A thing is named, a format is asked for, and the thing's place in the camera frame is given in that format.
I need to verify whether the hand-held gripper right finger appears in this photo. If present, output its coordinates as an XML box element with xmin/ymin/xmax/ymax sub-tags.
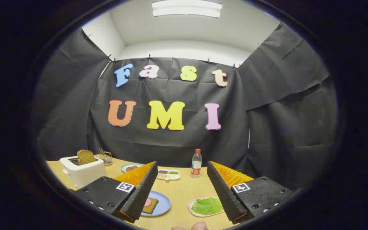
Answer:
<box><xmin>207</xmin><ymin>161</ymin><xmax>295</xmax><ymax>225</ymax></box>

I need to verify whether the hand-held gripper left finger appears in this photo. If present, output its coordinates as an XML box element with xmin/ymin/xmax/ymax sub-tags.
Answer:
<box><xmin>72</xmin><ymin>161</ymin><xmax>158</xmax><ymax>223</ymax></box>

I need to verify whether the green lettuce leaf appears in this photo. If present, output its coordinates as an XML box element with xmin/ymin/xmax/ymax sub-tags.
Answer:
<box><xmin>191</xmin><ymin>197</ymin><xmax>224</xmax><ymax>215</ymax></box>

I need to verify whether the brown toasted bread slice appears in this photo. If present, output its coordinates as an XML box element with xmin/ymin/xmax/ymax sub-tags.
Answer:
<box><xmin>77</xmin><ymin>149</ymin><xmax>97</xmax><ymax>165</ymax></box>

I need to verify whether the square bread slice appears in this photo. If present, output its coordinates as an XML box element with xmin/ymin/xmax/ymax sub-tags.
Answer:
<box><xmin>142</xmin><ymin>197</ymin><xmax>159</xmax><ymax>214</ymax></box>

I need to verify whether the blue plate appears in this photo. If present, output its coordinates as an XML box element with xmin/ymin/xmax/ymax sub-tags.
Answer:
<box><xmin>140</xmin><ymin>190</ymin><xmax>171</xmax><ymax>217</ymax></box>

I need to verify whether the white divided condiment dish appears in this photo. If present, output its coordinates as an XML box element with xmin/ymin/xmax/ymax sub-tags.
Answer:
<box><xmin>156</xmin><ymin>169</ymin><xmax>181</xmax><ymax>181</ymax></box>

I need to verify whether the pale green plate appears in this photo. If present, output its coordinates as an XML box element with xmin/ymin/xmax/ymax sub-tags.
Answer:
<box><xmin>121</xmin><ymin>163</ymin><xmax>145</xmax><ymax>173</ymax></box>

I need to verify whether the white oblong dish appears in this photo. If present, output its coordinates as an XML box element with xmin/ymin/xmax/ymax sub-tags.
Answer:
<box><xmin>187</xmin><ymin>196</ymin><xmax>225</xmax><ymax>218</ymax></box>

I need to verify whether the clear bottle with red cap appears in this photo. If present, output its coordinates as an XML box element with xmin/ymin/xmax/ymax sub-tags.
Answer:
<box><xmin>190</xmin><ymin>149</ymin><xmax>203</xmax><ymax>179</ymax></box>

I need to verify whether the white toaster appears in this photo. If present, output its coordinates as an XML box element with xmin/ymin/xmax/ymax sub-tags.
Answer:
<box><xmin>59</xmin><ymin>156</ymin><xmax>107</xmax><ymax>189</ymax></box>

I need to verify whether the black backdrop cloth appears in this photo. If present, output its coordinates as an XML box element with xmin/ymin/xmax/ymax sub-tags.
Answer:
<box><xmin>32</xmin><ymin>24</ymin><xmax>339</xmax><ymax>192</ymax></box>

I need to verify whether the ceiling light panel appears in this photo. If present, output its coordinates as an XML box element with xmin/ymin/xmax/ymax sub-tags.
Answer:
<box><xmin>152</xmin><ymin>0</ymin><xmax>223</xmax><ymax>19</ymax></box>

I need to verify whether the small wire rack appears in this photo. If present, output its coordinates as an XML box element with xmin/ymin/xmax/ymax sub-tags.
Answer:
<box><xmin>98</xmin><ymin>148</ymin><xmax>113</xmax><ymax>166</ymax></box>

